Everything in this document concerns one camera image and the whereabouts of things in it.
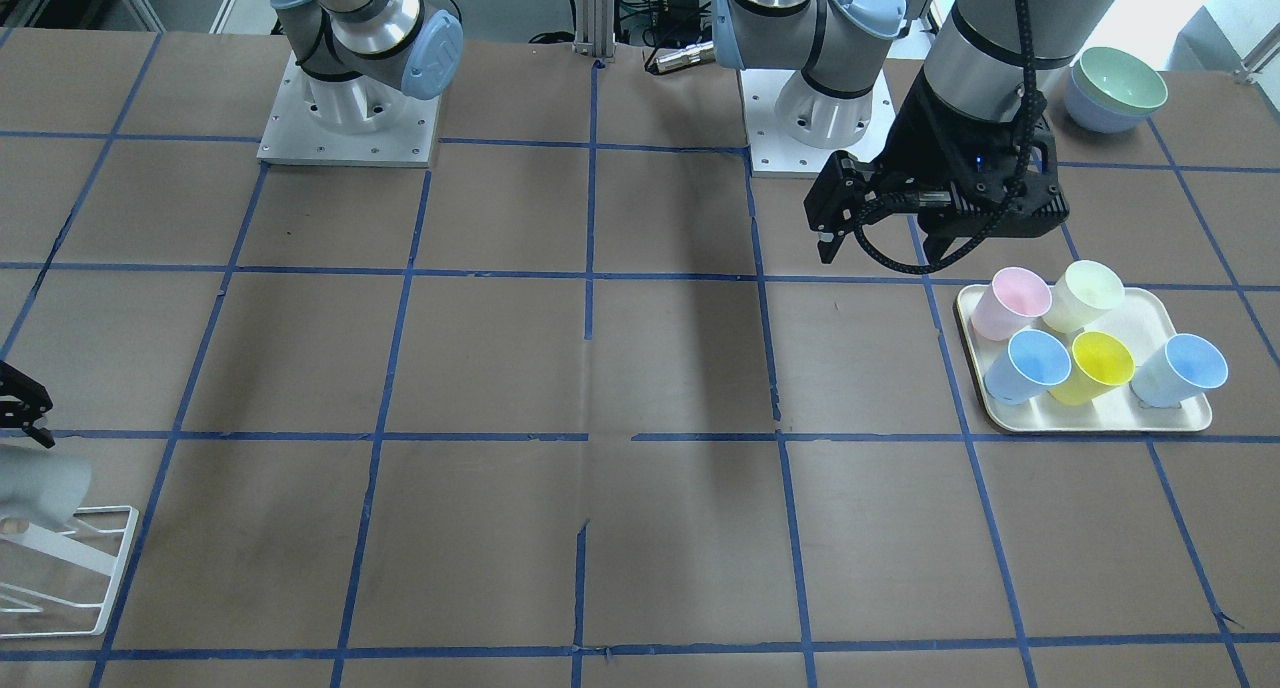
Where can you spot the light blue cup outer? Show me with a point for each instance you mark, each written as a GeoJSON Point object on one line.
{"type": "Point", "coordinates": [1186, 366]}

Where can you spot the white wire cup rack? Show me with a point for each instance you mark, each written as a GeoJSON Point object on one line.
{"type": "Point", "coordinates": [63, 582]}

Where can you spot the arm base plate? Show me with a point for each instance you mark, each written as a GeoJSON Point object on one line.
{"type": "Point", "coordinates": [775, 154]}
{"type": "Point", "coordinates": [325, 115]}

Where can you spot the cream plastic tray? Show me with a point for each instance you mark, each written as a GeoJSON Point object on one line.
{"type": "Point", "coordinates": [1142, 323]}

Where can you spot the pale green cup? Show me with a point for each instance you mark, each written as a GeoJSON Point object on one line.
{"type": "Point", "coordinates": [1083, 293]}

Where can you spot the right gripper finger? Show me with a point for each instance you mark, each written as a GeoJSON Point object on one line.
{"type": "Point", "coordinates": [25, 405]}

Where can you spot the light blue cup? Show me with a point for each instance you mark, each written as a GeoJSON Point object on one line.
{"type": "Point", "coordinates": [1031, 363]}
{"type": "Point", "coordinates": [1186, 366]}

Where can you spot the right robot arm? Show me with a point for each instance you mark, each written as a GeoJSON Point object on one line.
{"type": "Point", "coordinates": [367, 70]}

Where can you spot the yellow cup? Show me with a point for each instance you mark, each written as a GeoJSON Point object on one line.
{"type": "Point", "coordinates": [1099, 363]}

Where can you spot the aluminium frame post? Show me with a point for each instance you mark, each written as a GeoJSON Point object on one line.
{"type": "Point", "coordinates": [594, 33]}

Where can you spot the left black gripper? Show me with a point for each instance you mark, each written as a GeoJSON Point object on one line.
{"type": "Point", "coordinates": [926, 146]}

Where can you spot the pink cup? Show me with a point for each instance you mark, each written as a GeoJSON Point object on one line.
{"type": "Point", "coordinates": [1013, 299]}

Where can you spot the light blue cup middle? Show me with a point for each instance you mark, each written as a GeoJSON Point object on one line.
{"type": "Point", "coordinates": [1031, 363]}

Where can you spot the white translucent cup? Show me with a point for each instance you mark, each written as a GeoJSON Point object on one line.
{"type": "Point", "coordinates": [42, 487]}

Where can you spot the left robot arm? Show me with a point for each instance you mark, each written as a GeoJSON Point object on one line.
{"type": "Point", "coordinates": [992, 60]}

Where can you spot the stacked green blue bowls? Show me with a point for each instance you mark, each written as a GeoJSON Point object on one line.
{"type": "Point", "coordinates": [1110, 91]}

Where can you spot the silver flashlight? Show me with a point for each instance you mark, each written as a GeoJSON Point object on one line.
{"type": "Point", "coordinates": [681, 59]}

